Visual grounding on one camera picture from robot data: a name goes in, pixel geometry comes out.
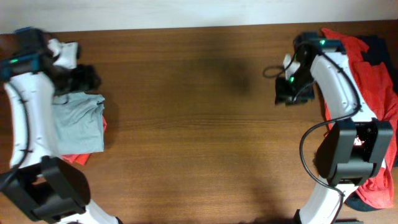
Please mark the red printed t-shirt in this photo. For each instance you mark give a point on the red printed t-shirt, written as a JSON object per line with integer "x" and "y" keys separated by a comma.
{"x": 376, "y": 93}

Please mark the folded red cloth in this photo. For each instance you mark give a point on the folded red cloth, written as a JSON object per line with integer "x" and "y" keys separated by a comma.
{"x": 80, "y": 159}

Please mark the light grey t-shirt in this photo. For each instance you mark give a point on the light grey t-shirt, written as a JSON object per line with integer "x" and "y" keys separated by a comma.
{"x": 78, "y": 121}

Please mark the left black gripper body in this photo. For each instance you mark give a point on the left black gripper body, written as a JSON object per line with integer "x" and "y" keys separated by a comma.
{"x": 78, "y": 80}

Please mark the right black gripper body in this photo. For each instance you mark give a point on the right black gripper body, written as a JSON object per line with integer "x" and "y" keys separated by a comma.
{"x": 298, "y": 91}

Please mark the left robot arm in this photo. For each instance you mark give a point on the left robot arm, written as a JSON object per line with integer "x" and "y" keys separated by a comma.
{"x": 39, "y": 182}

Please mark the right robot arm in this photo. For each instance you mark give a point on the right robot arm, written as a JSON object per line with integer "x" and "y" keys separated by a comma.
{"x": 353, "y": 151}

